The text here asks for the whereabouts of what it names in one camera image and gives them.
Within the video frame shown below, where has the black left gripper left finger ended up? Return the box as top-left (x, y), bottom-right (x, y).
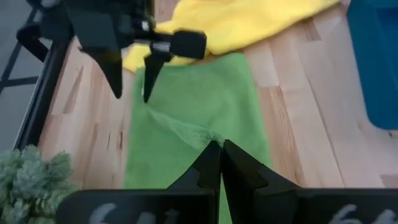
top-left (167, 139), bottom-right (223, 224)

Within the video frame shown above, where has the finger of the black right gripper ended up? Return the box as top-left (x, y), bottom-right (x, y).
top-left (142, 51), bottom-right (174, 103)
top-left (83, 46), bottom-right (124, 100)

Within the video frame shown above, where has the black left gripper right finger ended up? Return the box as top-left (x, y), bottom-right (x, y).
top-left (221, 139), bottom-right (301, 224)

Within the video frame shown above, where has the green microfiber towel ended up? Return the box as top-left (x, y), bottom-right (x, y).
top-left (123, 52), bottom-right (273, 224)

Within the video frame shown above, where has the yellow microfiber towel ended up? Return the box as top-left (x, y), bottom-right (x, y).
top-left (123, 0), bottom-right (343, 73)

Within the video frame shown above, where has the teal plastic bin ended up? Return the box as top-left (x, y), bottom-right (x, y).
top-left (346, 0), bottom-right (398, 130)

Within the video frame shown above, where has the artificial green potted plant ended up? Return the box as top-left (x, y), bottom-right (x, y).
top-left (0, 145), bottom-right (77, 224)

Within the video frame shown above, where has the black metal table frame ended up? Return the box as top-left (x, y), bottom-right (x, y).
top-left (0, 9), bottom-right (74, 150)

